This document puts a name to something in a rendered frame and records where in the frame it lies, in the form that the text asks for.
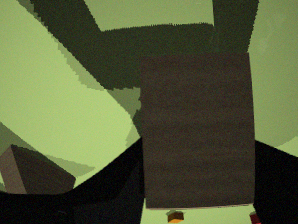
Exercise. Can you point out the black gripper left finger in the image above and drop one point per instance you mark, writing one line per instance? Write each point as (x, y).
(115, 195)

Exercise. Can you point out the orange block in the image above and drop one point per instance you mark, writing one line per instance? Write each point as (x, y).
(175, 217)

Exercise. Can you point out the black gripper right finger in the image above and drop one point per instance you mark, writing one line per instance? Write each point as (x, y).
(276, 185)

